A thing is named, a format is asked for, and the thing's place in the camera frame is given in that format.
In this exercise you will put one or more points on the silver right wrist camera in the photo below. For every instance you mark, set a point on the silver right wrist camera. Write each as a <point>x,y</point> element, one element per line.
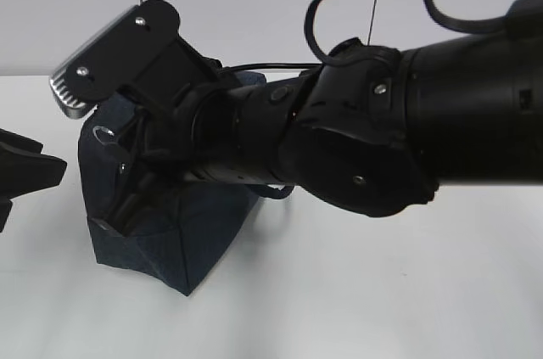
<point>139,54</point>

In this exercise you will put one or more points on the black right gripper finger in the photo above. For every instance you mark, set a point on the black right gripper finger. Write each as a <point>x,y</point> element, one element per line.
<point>24,168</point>

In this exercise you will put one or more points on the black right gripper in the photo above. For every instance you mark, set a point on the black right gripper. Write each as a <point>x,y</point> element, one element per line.
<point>168,93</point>

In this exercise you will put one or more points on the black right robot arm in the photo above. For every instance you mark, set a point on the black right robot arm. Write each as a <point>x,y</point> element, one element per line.
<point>373,137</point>

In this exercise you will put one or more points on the navy blue lunch bag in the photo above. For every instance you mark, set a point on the navy blue lunch bag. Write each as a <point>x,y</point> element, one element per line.
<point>179,240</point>

